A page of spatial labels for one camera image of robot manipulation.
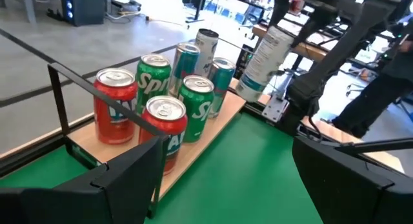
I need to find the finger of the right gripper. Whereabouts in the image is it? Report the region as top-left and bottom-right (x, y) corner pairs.
(269, 0), (294, 28)
(291, 9), (325, 49)

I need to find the silver metal bracket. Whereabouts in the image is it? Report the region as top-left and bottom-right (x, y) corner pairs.
(261, 94), (290, 123)

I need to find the wooden background table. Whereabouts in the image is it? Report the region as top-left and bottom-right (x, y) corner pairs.
(251, 23), (327, 63)

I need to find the green table mat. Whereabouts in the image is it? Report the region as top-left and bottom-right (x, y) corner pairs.
(0, 112), (324, 224)

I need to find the black tower with blue lights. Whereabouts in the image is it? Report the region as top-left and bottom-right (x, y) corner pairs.
(60, 0), (107, 28)

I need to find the person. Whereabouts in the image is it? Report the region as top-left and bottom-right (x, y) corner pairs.
(331, 23), (413, 139)

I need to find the white energy drink can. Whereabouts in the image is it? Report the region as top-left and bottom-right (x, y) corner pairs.
(235, 25), (296, 103)
(194, 28), (220, 78)

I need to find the teal Red Bull can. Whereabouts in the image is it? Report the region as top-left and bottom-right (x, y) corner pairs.
(206, 57), (237, 119)
(168, 42), (201, 99)

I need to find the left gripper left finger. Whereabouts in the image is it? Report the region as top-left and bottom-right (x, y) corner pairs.
(0, 136), (165, 224)

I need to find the green Sprite soda can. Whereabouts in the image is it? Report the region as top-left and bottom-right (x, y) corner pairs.
(177, 74), (216, 143)
(135, 53), (173, 117)

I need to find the red Fanta soda can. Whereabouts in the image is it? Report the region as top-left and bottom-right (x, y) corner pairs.
(138, 95), (189, 176)
(93, 68), (139, 145)

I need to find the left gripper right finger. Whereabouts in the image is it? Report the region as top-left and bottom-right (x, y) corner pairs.
(291, 136), (413, 224)

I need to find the wooden shelf board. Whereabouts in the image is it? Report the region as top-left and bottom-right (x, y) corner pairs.
(67, 78), (247, 199)

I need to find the wooden tray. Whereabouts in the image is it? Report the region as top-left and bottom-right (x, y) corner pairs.
(47, 62), (169, 219)

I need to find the black background stand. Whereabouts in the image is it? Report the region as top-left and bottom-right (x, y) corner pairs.
(185, 0), (209, 24)

